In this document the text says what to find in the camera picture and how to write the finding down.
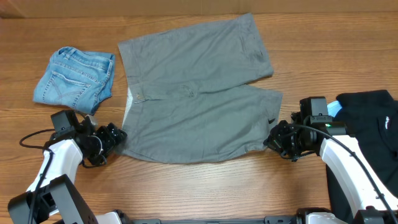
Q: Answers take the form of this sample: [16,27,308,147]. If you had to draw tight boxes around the folded blue denim jeans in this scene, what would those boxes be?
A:
[33,47,116,115]

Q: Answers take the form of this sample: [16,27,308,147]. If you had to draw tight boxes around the light blue cloth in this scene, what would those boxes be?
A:
[327,101,342,117]

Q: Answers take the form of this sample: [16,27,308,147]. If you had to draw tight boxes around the black garment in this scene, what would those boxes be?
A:
[325,90,398,223]

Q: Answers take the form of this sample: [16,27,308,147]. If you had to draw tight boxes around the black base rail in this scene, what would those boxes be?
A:
[121,215,302,224]

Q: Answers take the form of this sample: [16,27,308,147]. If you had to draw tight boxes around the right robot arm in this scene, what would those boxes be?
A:
[264,96,397,223]

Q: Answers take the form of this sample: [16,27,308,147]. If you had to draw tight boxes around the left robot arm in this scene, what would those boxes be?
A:
[7,110,130,224]

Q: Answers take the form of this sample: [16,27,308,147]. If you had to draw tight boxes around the grey shorts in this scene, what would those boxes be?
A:
[117,14,282,164]

